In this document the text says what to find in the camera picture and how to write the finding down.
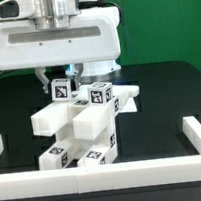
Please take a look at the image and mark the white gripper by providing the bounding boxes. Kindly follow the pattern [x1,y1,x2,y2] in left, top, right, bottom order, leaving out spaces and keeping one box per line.
[0,0,121,93]

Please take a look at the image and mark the white tagged cube nut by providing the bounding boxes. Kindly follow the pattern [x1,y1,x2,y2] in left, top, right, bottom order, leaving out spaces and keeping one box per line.
[87,82,113,106]
[51,78,72,101]

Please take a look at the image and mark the white chair back frame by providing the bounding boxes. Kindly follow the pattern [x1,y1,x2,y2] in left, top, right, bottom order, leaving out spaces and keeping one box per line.
[31,85,140,141]

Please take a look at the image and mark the white chair seat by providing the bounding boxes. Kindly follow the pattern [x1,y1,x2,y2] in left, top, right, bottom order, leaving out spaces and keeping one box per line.
[52,103,105,162]

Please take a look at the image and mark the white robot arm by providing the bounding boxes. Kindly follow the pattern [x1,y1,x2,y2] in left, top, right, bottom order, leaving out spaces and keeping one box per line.
[0,0,122,84]

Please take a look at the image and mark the white U-shaped obstacle fence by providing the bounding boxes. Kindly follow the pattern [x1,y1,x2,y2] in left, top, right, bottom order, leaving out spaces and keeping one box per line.
[0,116,201,201]

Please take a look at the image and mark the black cables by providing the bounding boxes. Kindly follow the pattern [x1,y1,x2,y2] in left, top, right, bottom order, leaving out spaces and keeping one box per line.
[0,68,20,87]

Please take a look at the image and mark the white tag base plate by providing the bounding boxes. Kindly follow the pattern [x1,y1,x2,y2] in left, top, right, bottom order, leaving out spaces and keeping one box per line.
[122,97,138,113]

